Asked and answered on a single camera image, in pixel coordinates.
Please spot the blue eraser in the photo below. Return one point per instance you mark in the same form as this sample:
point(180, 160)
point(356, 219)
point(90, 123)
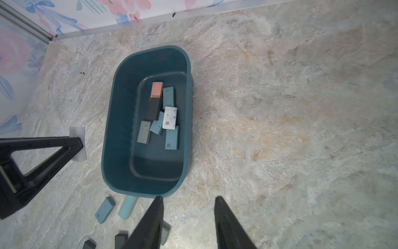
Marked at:
point(105, 209)
point(168, 97)
point(172, 139)
point(156, 126)

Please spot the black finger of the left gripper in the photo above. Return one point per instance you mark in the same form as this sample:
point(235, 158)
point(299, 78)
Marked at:
point(18, 189)

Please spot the pink eraser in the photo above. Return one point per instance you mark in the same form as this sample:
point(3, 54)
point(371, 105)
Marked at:
point(157, 89)

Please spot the teal eraser top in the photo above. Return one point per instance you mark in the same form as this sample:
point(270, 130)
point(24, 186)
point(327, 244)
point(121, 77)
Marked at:
point(127, 207)

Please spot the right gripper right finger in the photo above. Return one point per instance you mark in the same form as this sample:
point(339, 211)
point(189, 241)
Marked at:
point(230, 234)

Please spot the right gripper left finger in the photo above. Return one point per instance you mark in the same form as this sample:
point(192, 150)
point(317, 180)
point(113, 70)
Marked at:
point(147, 234)

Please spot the black eraser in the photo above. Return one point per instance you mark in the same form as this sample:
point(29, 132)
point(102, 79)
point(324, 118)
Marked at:
point(88, 244)
point(120, 240)
point(154, 108)

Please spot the dark teal storage box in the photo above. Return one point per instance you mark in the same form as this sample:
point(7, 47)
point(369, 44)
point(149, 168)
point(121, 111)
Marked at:
point(147, 170)

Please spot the grey eraser top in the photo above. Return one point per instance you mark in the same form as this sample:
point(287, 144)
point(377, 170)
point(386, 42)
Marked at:
point(165, 232)

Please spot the grey eraser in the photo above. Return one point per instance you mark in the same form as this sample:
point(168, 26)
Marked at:
point(165, 232)
point(144, 132)

